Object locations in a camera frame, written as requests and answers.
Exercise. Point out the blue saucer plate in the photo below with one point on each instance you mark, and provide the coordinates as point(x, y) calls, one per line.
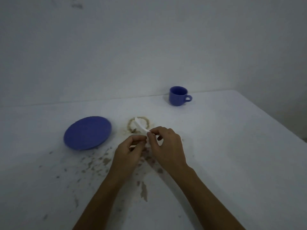
point(87, 133)

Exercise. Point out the person's left thumb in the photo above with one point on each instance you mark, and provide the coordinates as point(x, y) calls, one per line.
point(138, 137)

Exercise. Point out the person's right thumb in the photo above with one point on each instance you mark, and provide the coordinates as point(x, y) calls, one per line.
point(152, 143)

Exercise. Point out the person's left forearm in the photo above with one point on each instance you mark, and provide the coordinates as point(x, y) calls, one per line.
point(100, 203)

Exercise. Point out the blue cup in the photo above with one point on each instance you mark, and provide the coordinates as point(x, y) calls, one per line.
point(178, 96)

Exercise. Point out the person's right forearm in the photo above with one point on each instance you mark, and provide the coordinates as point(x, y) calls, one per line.
point(206, 201)

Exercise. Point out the white paper tissue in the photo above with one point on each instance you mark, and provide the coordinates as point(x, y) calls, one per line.
point(141, 128)

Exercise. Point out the person's left hand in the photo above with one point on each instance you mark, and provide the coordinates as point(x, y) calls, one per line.
point(124, 158)

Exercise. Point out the person's right hand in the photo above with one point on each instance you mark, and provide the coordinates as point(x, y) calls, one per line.
point(169, 153)

